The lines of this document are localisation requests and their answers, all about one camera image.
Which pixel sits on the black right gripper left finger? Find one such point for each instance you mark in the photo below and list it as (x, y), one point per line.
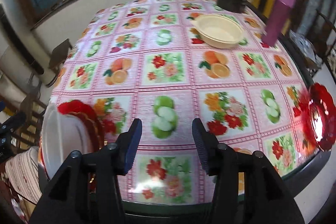
(85, 188)

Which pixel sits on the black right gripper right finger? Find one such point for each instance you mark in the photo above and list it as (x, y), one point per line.
(266, 197)

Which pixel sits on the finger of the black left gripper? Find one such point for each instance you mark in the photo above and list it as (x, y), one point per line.
(7, 128)

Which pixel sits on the white ceramic plate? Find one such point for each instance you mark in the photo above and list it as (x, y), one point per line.
(62, 134)

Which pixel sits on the red scalloped plastic plate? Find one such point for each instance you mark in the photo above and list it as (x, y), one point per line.
(88, 116)

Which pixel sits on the cream plastic bowl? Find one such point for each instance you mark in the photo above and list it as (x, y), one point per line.
(218, 31)

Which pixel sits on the wooden stool with yellow feet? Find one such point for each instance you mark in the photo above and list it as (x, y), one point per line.
(34, 110)

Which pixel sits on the striped chair cushion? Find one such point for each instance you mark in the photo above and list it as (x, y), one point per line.
(22, 171)

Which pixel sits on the dark wooden stool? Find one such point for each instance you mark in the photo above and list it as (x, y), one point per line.
(59, 54)

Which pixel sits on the white tower air conditioner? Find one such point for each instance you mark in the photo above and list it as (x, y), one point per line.
(25, 45)

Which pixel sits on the pink fruit pattern tablecloth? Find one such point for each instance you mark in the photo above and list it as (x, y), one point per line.
(144, 59)

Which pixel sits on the pink thermos bottle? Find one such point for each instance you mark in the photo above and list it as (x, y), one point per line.
(280, 13)

